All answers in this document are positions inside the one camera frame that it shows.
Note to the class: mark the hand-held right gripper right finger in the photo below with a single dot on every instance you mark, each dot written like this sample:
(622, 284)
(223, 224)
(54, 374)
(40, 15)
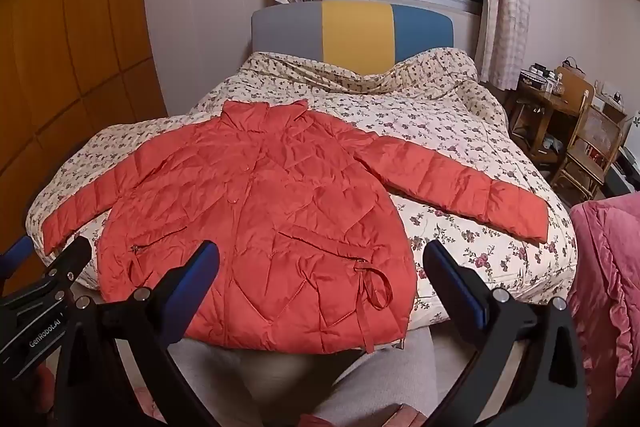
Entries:
(456, 278)

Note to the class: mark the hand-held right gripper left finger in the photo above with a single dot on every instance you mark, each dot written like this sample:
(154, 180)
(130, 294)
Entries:
(201, 268)

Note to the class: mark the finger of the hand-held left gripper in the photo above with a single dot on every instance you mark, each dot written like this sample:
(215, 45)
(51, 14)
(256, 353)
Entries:
(15, 254)
(70, 259)

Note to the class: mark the orange puffer jacket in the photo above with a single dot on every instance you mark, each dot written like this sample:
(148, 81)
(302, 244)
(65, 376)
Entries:
(280, 207)

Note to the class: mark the floral quilt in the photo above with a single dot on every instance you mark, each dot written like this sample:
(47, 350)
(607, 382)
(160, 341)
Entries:
(450, 147)

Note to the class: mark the person's grey trousers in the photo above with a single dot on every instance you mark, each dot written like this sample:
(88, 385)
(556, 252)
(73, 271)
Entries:
(375, 382)

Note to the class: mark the pink ruffled blanket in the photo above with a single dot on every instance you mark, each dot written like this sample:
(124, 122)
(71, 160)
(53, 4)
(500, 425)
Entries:
(610, 282)

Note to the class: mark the wooden chair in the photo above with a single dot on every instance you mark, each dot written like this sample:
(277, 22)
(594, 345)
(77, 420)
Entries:
(590, 147)

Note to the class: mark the wooden desk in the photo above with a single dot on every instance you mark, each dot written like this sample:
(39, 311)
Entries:
(536, 101)

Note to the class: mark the wooden wardrobe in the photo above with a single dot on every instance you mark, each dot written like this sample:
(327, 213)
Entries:
(75, 57)

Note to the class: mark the dark storage box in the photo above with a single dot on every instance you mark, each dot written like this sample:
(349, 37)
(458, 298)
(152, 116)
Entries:
(537, 78)

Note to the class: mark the grey yellow blue headboard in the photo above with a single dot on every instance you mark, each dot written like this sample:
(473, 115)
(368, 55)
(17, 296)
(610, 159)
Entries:
(355, 32)

